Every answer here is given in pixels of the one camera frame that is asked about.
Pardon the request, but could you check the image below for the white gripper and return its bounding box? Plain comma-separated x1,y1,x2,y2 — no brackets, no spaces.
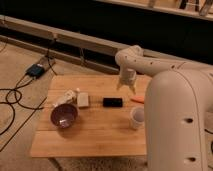
116,68,136,94

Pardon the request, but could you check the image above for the orange pepper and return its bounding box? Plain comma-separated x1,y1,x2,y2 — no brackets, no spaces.
131,96,145,104

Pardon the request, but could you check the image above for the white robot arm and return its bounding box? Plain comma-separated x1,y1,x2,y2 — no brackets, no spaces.
115,45,213,171

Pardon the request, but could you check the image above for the white ceramic cup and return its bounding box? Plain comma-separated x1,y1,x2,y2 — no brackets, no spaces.
130,106,145,130

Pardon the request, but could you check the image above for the black rectangular box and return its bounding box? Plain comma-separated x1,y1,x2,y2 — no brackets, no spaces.
103,98,123,107

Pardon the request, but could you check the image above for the white rectangular block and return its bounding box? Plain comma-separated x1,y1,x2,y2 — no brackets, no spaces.
77,92,89,108

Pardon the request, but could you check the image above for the wooden table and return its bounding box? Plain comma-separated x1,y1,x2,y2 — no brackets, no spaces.
30,75,146,157

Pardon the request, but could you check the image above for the crumpled white plastic bottle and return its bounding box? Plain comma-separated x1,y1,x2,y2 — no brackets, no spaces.
53,89,80,107

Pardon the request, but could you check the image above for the purple bowl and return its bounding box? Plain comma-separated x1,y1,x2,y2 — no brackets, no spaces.
50,104,78,129

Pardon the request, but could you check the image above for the blue power box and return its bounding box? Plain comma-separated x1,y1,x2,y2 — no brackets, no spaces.
26,64,45,79

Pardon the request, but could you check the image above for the long metal floor rail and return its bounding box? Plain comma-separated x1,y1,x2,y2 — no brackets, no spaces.
0,15,185,69

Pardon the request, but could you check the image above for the black floor cable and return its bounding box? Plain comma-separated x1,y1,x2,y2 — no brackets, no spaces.
0,49,58,153

